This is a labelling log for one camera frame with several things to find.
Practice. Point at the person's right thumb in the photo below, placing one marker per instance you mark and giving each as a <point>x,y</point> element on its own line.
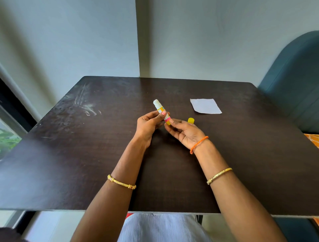
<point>180,124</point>

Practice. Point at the black table leg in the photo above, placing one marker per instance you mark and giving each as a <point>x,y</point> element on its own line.
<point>199,219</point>

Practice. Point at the light striped garment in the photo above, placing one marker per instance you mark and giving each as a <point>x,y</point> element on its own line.
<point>162,228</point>

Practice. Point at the teal upholstered chair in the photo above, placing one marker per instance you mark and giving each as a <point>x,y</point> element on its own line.
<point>294,82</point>

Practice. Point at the person's left hand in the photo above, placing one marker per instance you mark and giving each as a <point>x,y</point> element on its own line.
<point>144,127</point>

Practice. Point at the person's left thumb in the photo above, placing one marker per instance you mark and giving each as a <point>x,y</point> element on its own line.
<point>158,118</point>

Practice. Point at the white paper square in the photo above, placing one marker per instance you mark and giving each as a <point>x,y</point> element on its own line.
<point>205,106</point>

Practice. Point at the orange patterned cloth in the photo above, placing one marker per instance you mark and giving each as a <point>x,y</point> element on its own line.
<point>312,140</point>

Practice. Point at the white glue stick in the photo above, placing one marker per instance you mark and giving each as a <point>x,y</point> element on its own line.
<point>159,107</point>

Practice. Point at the person's left forearm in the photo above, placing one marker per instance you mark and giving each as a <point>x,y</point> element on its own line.
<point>112,189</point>

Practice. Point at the person's right hand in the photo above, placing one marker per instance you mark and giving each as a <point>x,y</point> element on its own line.
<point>190,134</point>

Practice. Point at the dark window frame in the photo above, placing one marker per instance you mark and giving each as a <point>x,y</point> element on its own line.
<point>15,107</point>

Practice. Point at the beaded gold bangle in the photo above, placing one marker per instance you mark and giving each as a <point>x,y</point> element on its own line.
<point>121,184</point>

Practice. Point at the person's right forearm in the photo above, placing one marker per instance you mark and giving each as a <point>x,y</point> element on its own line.
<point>231,189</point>

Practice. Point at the plain gold bangle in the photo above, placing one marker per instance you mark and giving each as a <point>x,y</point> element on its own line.
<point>219,175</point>

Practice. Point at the yellow glue stick cap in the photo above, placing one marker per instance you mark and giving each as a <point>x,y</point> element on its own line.
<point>191,121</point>

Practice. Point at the green plant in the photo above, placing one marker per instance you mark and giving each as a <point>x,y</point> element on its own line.
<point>8,140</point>

